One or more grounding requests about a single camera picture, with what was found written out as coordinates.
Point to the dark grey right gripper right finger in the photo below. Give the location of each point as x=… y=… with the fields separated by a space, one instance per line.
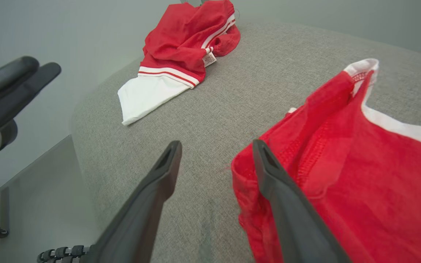
x=298 y=233

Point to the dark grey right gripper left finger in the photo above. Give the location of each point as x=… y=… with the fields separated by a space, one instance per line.
x=133 y=226

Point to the red t-shirt with white sleeves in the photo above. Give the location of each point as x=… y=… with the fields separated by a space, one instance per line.
x=181 y=36

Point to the red garment with white trim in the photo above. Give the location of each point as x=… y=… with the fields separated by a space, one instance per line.
x=378 y=182

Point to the white table top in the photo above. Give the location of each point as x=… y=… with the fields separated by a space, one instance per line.
x=232 y=102

